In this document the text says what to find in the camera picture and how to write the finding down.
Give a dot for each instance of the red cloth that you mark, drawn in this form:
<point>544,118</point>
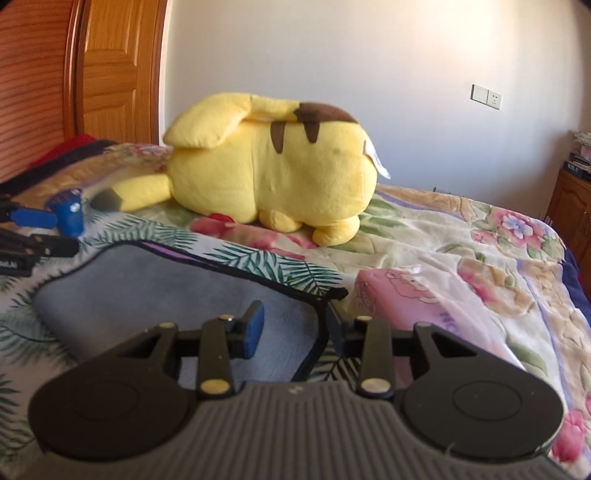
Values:
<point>64,147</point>

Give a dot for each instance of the white wall switch socket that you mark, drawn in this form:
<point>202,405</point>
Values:
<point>487,97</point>

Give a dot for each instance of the dark cloth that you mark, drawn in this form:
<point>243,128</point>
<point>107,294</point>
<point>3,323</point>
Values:
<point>55,168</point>

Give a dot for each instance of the stack of books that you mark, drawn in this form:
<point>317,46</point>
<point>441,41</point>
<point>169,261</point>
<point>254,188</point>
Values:
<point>581,157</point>

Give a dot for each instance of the blue cylindrical object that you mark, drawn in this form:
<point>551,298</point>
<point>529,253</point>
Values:
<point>70,214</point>

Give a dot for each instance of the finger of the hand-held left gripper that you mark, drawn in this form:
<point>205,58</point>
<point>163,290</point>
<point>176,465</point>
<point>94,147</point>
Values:
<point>32,217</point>
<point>51,246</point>

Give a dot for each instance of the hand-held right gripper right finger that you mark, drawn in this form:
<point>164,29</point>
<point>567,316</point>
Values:
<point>333,330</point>

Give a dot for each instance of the floral blanket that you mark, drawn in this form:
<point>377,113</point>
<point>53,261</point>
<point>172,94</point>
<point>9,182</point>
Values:
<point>461,230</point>

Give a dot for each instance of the wooden wardrobe door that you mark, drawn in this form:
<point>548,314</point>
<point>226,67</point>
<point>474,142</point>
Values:
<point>117,64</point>

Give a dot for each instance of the wooden slatted headboard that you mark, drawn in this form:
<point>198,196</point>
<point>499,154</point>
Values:
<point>30,78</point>

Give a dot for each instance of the grey towel with black edge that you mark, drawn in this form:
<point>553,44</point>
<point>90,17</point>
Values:
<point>152,286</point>

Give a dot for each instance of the wooden bedside cabinet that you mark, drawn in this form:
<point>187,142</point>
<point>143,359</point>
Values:
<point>570,207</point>

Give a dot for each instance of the yellow plush toy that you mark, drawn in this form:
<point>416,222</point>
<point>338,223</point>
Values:
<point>277,170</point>

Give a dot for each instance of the palm leaf printed cloth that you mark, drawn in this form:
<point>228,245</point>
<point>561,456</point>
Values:
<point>258,263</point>

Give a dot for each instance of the pink cartoon printed cloth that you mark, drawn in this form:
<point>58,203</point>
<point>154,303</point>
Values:
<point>406,295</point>

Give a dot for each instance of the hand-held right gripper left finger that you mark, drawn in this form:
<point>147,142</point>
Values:
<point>254,328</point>

